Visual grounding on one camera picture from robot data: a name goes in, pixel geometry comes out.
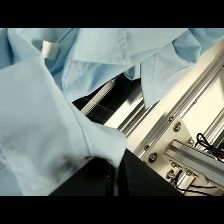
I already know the black cable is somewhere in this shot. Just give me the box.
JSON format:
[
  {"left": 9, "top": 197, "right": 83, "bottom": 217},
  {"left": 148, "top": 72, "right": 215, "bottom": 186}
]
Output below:
[
  {"left": 169, "top": 170, "right": 219, "bottom": 197},
  {"left": 195, "top": 132, "right": 224, "bottom": 162}
]

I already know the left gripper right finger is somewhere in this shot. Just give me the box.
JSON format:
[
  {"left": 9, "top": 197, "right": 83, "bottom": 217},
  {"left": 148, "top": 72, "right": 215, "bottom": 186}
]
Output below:
[{"left": 116, "top": 148, "right": 183, "bottom": 197}]

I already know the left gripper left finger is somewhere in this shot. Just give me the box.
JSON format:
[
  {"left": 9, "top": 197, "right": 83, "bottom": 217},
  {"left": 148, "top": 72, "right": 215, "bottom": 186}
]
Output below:
[{"left": 49, "top": 156, "right": 115, "bottom": 197}]

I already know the light blue shirt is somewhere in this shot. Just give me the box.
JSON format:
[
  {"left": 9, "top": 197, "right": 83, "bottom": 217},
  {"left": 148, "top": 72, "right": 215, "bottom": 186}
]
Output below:
[{"left": 0, "top": 28, "right": 224, "bottom": 197}]

